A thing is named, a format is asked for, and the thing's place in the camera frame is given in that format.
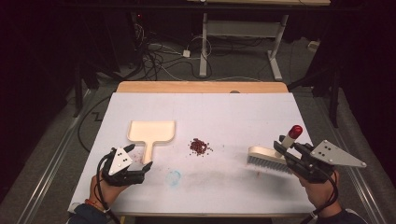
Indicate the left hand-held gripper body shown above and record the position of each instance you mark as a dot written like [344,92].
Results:
[120,160]

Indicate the white-legged desk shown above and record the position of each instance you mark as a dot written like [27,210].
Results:
[204,46]

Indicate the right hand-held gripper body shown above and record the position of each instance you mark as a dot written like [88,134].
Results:
[336,155]

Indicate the person's left hand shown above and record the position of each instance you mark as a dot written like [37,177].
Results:
[109,193]

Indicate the white table cover sheet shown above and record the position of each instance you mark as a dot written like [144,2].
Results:
[218,112]

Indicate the person's right hand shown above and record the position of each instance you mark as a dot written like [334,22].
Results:
[320,194]

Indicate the white power adapter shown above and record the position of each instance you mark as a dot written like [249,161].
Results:
[186,53]

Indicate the metal floor rail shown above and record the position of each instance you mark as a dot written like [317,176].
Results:
[358,186]
[49,161]

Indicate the wooden table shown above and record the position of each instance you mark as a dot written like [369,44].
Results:
[202,87]

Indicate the cream plastic dustpan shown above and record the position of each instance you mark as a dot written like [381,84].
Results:
[152,132]

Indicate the black stand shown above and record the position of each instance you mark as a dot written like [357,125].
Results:
[334,99]

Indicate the pile of red beans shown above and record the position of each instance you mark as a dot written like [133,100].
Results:
[199,146]

